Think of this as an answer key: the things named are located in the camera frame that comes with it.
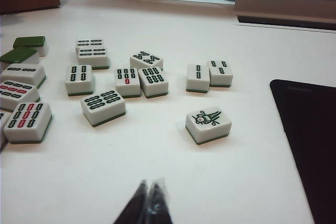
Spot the four bamboo mahjong tile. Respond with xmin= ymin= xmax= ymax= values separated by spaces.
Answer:
xmin=206 ymin=59 xmax=234 ymax=88
xmin=64 ymin=64 xmax=96 ymax=97

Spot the green backed mahjong tile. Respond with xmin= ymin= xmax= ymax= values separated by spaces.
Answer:
xmin=0 ymin=47 xmax=40 ymax=65
xmin=12 ymin=35 xmax=50 ymax=57

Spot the eight bamboo mahjong tile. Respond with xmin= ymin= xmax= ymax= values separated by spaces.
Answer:
xmin=129 ymin=50 xmax=164 ymax=71

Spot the bird print mahjong tile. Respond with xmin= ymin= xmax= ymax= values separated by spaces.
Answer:
xmin=185 ymin=105 xmax=233 ymax=145

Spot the black fabric mat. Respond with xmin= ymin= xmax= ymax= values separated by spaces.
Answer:
xmin=269 ymin=78 xmax=336 ymax=224

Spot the seven bamboo mahjong tile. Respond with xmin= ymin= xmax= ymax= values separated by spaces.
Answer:
xmin=113 ymin=67 xmax=143 ymax=99

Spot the two bamboo mahjong tile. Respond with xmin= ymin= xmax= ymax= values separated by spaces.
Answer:
xmin=185 ymin=63 xmax=211 ymax=94
xmin=1 ymin=62 xmax=47 ymax=89

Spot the nine bamboo mahjong tile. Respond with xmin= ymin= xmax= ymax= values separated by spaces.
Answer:
xmin=0 ymin=79 xmax=41 ymax=112
xmin=3 ymin=101 xmax=54 ymax=145

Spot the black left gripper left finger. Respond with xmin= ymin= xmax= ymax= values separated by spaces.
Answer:
xmin=112 ymin=180 xmax=149 ymax=224

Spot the white green mahjong tile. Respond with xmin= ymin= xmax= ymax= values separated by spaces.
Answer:
xmin=0 ymin=110 xmax=13 ymax=151

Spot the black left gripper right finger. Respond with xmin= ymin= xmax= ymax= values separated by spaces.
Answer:
xmin=148 ymin=177 xmax=174 ymax=224

